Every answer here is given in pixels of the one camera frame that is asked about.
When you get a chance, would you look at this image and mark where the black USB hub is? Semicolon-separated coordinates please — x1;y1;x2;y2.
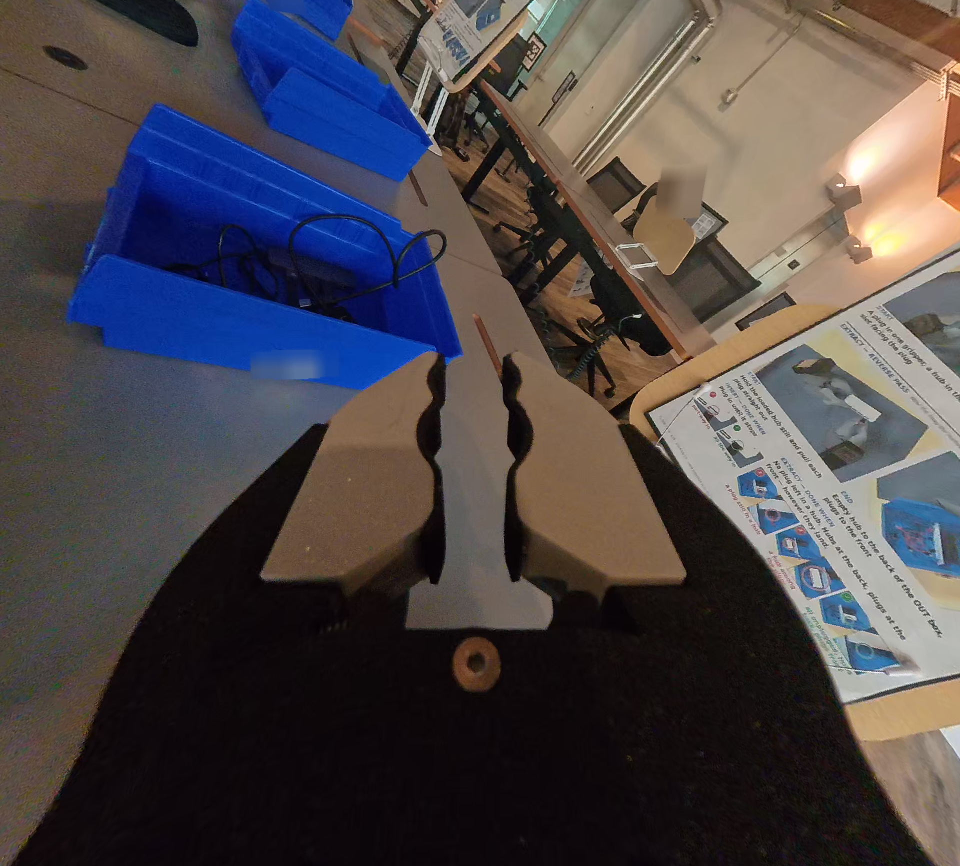
255;250;360;297

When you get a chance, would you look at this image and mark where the framed sign on stand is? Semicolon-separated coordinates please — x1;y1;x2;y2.
686;202;730;242
735;291;798;331

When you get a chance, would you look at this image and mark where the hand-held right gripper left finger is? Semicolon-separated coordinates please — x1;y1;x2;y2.
260;350;445;597

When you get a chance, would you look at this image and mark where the instruction poster board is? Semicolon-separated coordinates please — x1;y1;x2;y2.
648;247;960;706

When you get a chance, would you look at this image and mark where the white poster stand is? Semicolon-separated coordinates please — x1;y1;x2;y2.
408;56;455;158

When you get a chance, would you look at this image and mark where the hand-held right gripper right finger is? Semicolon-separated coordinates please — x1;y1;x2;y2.
501;353;687;593

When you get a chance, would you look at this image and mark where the beige chair back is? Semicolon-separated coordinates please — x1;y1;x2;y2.
632;195;697;276

